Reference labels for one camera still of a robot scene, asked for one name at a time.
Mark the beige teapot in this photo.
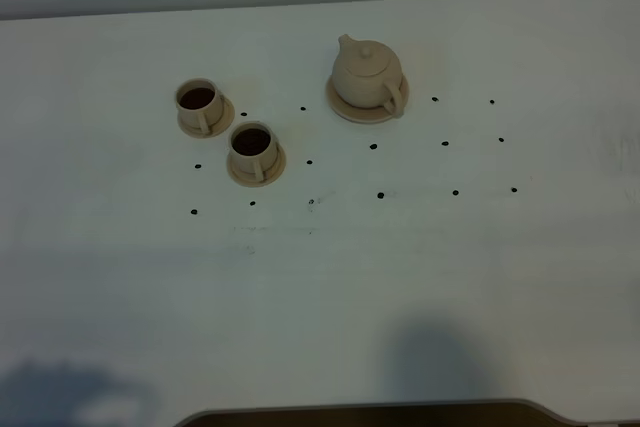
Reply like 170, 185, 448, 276
331, 33, 407, 120

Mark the round beige teapot saucer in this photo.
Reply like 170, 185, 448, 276
326, 73, 409, 124

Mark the near beige cup saucer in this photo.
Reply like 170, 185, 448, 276
226, 144, 286, 188

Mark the near beige teacup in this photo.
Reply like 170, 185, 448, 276
229, 122, 278, 184

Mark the beige teacup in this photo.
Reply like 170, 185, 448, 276
175, 79, 224, 138
229, 122, 278, 184

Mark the far beige teacup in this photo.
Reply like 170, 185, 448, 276
175, 79, 224, 138

